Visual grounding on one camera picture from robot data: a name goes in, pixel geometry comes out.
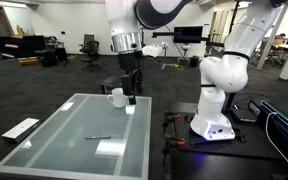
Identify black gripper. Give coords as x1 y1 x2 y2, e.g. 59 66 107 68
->
117 49 145 106

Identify white ceramic mug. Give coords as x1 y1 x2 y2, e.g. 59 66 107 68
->
106 87 129 109

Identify white tripod stand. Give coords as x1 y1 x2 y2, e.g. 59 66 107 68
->
157 41 172 70

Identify black mesh office chair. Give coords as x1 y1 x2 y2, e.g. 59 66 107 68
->
82 33 96 48
79 40 102 73

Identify black horizontal mounting bar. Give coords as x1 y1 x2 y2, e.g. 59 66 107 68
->
151 31 226 48

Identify black waste bin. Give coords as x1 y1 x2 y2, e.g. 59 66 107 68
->
189 54 201 69

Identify black monitor on stand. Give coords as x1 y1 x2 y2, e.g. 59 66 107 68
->
173 25 204 44

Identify black cluttered desk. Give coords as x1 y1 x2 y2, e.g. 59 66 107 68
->
34 35 69 68

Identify black slanted pole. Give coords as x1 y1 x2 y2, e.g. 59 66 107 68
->
223 92 237 112

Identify yellow wooden planks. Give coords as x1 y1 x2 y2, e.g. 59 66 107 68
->
18 56 40 66

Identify black flat box device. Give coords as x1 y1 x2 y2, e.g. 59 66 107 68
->
231 107 258 124

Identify black low cabinet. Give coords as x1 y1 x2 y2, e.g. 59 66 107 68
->
0 34 47 60

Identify white flat box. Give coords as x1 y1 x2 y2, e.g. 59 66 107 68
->
1 117 41 145

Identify black tilted small screen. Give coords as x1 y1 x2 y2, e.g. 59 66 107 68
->
247 99 264 118

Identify seated person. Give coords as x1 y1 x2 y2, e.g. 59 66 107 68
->
273 32 287 46

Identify black computer case blue light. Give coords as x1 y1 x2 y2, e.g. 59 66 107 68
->
259 99 288 180

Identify yellow floor cable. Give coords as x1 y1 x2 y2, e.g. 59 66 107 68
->
165 63 185 71

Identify orange handled black clamp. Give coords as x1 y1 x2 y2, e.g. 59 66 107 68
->
162 134 187 167
162 111 182 134

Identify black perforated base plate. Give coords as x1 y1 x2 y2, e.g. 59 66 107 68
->
165 101 287 160

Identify white cable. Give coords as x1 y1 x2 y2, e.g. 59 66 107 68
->
264 111 288 171

